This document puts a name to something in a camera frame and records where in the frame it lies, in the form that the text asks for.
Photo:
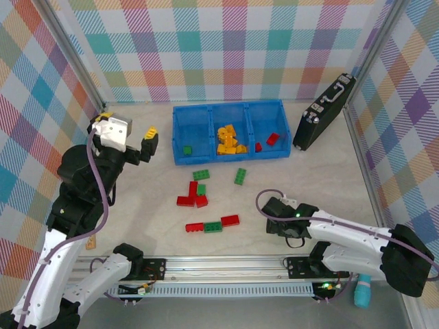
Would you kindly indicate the small green lego brick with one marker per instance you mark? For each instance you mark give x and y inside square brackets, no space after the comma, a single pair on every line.
[201,189]
[187,150]

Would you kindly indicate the small red lego brick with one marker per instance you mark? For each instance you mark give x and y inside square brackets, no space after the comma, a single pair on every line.
[258,147]

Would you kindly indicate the small yellow lego brick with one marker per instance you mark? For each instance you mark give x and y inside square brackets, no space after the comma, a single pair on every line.
[230,129]
[242,148]
[235,141]
[233,150]

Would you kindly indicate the orange oval lego piece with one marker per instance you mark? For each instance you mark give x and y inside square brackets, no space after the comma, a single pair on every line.
[221,133]

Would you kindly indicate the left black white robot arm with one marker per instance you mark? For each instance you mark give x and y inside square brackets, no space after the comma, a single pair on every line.
[58,260]

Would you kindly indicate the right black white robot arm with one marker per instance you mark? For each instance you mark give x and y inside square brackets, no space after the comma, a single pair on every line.
[343,229]

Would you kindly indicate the blue three-compartment bin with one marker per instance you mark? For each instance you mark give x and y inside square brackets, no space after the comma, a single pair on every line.
[192,137]

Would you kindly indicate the tan cracker-like tile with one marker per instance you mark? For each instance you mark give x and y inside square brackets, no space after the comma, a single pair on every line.
[91,242]

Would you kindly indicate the teal plastic marker pen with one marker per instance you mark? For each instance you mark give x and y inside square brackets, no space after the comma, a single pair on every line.
[363,294]

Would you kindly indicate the black briefcase with silver latches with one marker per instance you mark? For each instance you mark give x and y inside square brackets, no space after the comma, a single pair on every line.
[319,116]

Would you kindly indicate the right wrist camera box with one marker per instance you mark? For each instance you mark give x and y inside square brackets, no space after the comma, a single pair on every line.
[288,201]

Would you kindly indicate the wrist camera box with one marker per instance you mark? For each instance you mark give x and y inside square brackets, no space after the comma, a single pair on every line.
[113,133]
[288,201]

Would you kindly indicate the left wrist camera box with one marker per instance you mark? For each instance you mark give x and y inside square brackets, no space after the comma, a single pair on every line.
[113,133]

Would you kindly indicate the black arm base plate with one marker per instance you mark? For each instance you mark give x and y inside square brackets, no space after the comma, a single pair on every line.
[296,269]
[156,269]

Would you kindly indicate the aluminium corner post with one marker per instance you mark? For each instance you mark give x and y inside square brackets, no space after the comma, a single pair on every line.
[375,51]
[75,58]

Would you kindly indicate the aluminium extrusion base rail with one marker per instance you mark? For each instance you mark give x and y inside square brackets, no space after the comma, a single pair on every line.
[223,265]

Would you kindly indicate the aluminium side rail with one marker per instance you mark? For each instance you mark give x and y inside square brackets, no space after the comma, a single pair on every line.
[358,144]

